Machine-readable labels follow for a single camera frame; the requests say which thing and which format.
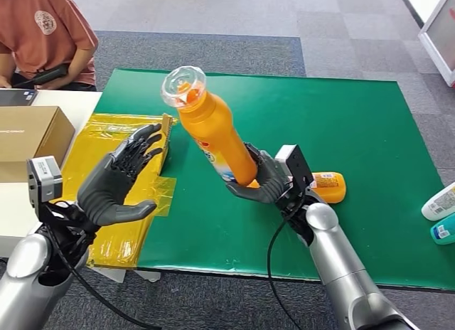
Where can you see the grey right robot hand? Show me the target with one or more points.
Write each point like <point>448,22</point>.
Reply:
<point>270,182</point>

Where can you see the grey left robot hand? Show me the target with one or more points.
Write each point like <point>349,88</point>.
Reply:
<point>102,196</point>

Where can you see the orange bottle with clear cap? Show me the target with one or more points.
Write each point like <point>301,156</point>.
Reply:
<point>330,186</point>
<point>213,130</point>

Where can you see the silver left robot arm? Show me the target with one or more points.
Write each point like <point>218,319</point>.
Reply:
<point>25,280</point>

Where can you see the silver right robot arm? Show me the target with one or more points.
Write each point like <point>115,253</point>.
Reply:
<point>337,257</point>

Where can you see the white bottle with label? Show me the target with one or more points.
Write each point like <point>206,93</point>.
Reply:
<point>441,203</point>

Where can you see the teal bottle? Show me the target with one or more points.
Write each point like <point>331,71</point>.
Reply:
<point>444,231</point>

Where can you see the white table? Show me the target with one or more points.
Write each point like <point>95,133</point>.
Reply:
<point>80,101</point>

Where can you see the brown cardboard box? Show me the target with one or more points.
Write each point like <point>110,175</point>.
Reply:
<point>25,139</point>

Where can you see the green table mat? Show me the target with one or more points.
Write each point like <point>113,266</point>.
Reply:
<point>355,130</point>

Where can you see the black handheld device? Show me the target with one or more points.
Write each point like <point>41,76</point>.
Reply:
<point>42,76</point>

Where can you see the dark tablet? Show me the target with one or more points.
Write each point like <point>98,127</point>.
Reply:
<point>16,97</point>

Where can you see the person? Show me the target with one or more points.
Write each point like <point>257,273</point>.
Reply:
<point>42,40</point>

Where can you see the white framed board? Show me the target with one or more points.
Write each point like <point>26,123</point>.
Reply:
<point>441,40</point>

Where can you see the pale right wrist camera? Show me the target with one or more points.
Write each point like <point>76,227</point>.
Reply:
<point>298,167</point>

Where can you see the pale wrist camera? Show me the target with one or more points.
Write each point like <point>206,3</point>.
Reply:
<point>44,179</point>
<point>298,167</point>

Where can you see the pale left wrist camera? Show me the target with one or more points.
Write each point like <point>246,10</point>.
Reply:
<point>44,179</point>

